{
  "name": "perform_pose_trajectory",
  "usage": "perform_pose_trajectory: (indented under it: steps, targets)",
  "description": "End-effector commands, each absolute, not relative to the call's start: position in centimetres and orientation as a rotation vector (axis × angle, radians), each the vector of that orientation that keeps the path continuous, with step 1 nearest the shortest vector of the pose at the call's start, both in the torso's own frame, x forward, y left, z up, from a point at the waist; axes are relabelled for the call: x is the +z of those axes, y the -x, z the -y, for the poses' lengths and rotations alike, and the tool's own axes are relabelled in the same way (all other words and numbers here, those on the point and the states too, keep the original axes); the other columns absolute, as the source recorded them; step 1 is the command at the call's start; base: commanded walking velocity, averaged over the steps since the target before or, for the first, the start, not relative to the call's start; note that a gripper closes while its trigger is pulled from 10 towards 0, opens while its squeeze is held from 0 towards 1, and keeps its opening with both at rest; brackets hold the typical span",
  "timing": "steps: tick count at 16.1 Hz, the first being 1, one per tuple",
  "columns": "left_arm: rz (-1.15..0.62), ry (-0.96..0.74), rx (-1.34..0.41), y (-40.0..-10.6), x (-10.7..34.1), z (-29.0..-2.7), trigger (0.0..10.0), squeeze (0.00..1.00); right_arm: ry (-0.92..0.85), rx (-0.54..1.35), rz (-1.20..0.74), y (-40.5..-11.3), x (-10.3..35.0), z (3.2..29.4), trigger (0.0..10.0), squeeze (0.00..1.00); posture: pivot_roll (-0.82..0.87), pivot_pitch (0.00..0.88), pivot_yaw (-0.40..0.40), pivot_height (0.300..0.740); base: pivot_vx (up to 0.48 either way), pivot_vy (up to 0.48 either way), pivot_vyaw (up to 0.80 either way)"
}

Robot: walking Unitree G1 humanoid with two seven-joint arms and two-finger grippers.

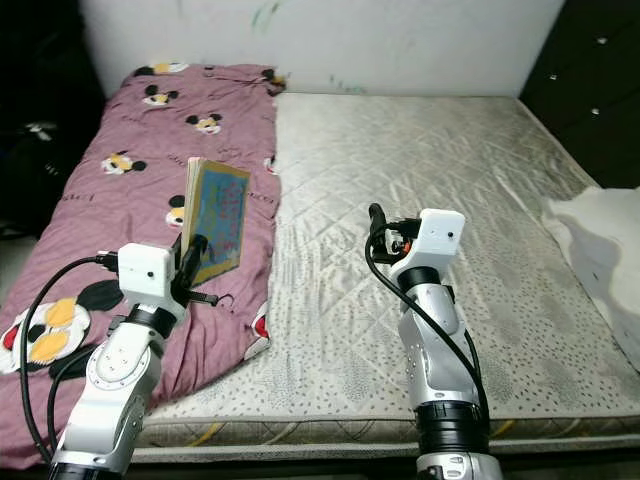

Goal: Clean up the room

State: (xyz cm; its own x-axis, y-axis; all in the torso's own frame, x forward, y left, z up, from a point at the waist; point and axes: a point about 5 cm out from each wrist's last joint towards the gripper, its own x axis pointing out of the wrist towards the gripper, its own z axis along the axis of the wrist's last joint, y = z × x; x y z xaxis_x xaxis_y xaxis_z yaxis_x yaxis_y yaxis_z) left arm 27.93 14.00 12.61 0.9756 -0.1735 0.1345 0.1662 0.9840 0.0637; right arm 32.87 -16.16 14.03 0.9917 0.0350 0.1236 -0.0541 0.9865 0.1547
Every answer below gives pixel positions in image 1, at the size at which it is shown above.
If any dark tufted headboard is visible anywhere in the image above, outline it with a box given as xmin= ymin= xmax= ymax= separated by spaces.
xmin=520 ymin=0 xmax=640 ymax=191

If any colourful children's book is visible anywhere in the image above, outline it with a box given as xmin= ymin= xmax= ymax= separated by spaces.
xmin=182 ymin=157 xmax=251 ymax=288

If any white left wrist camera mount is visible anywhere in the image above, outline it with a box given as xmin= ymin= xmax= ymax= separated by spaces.
xmin=117 ymin=243 xmax=183 ymax=326

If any pink Mickey Mouse blanket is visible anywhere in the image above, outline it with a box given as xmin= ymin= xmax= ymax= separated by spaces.
xmin=0 ymin=63 xmax=283 ymax=471

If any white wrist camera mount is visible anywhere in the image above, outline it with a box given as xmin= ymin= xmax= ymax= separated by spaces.
xmin=390 ymin=209 xmax=466 ymax=291
xmin=117 ymin=243 xmax=183 ymax=326

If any white quilted mattress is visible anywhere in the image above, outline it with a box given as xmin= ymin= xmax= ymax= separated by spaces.
xmin=150 ymin=93 xmax=640 ymax=461

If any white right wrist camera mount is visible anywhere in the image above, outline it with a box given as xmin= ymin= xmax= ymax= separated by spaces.
xmin=390 ymin=209 xmax=466 ymax=291

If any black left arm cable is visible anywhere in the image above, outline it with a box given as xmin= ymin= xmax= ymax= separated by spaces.
xmin=48 ymin=345 xmax=101 ymax=421
xmin=18 ymin=253 xmax=121 ymax=461

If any black bed frame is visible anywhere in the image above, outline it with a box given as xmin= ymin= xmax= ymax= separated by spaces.
xmin=140 ymin=455 xmax=640 ymax=480

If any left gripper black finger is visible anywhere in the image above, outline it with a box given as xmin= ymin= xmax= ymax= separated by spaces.
xmin=180 ymin=234 xmax=211 ymax=293

